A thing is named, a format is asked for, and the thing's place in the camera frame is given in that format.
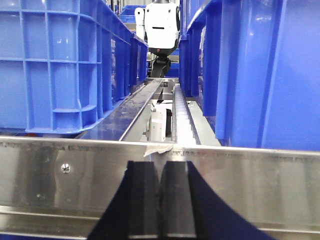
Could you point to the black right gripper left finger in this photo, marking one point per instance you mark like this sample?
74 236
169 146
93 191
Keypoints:
133 211

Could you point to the white humanoid robot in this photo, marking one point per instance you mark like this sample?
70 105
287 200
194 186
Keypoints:
159 22

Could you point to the blue shelf box right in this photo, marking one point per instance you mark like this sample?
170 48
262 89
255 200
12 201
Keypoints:
253 66

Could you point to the blue shelf box left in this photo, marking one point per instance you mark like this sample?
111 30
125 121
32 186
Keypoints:
64 65

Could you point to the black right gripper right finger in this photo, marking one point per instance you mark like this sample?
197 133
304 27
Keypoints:
191 210

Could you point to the blue shelf box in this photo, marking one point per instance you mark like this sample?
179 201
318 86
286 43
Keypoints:
64 65
253 66

